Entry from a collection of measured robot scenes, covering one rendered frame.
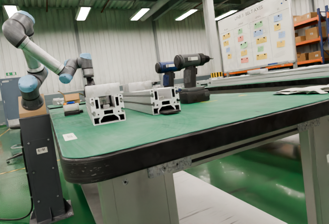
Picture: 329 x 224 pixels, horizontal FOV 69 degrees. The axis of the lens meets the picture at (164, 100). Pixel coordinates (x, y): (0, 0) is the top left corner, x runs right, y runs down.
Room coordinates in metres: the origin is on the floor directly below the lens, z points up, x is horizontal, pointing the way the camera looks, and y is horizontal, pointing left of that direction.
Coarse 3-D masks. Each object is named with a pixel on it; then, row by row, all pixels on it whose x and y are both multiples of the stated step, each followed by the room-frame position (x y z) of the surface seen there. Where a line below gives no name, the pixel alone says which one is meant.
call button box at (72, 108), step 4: (68, 104) 1.32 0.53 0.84; (72, 104) 1.31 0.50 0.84; (76, 104) 1.31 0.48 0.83; (64, 108) 1.29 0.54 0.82; (68, 108) 1.30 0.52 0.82; (72, 108) 1.31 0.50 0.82; (76, 108) 1.31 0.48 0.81; (64, 112) 1.29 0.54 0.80; (68, 112) 1.30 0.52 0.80; (72, 112) 1.31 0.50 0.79; (76, 112) 1.31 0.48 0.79; (80, 112) 1.35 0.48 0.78
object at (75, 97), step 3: (75, 93) 3.46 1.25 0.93; (78, 93) 3.48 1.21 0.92; (81, 93) 3.50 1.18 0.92; (66, 96) 3.39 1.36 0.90; (69, 96) 3.41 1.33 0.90; (72, 96) 3.42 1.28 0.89; (75, 96) 3.44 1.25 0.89; (78, 96) 3.45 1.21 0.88; (66, 99) 3.38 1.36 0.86; (69, 99) 3.39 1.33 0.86; (72, 99) 3.41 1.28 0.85; (75, 99) 3.42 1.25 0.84; (78, 99) 3.47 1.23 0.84; (66, 102) 3.40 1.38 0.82; (75, 102) 3.45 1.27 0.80; (78, 102) 3.47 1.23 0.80
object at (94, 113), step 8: (112, 96) 0.78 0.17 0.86; (120, 96) 0.76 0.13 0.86; (88, 104) 0.94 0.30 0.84; (96, 104) 0.82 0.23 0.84; (104, 104) 0.80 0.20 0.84; (112, 104) 0.81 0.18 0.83; (120, 104) 0.75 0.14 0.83; (88, 112) 1.17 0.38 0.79; (96, 112) 0.73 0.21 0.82; (104, 112) 0.81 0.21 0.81; (112, 112) 0.77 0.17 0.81; (120, 112) 0.75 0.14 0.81; (96, 120) 0.83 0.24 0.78; (104, 120) 0.79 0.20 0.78; (112, 120) 0.76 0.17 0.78; (120, 120) 0.75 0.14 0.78
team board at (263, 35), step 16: (272, 0) 3.58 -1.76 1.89; (288, 0) 3.35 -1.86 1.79; (240, 16) 4.15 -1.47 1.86; (256, 16) 3.86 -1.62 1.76; (272, 16) 3.60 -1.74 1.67; (288, 16) 3.37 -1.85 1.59; (224, 32) 4.55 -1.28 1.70; (240, 32) 4.19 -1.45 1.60; (256, 32) 3.89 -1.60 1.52; (272, 32) 3.63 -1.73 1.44; (288, 32) 3.39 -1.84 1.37; (224, 48) 4.60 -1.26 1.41; (240, 48) 4.22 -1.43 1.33; (256, 48) 3.93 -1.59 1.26; (272, 48) 3.65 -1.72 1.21; (288, 48) 3.42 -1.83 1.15; (224, 64) 4.65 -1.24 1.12; (240, 64) 4.27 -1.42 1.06; (256, 64) 3.96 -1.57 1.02; (272, 64) 3.61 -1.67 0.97
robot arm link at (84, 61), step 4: (80, 56) 1.66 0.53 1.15; (84, 56) 1.65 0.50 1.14; (88, 56) 1.66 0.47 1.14; (80, 60) 1.66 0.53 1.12; (84, 60) 1.65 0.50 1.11; (88, 60) 1.66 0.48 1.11; (80, 64) 1.66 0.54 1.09; (84, 64) 1.65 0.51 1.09; (88, 64) 1.66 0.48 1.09; (92, 64) 1.69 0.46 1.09; (84, 68) 1.65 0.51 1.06; (88, 68) 1.72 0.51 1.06
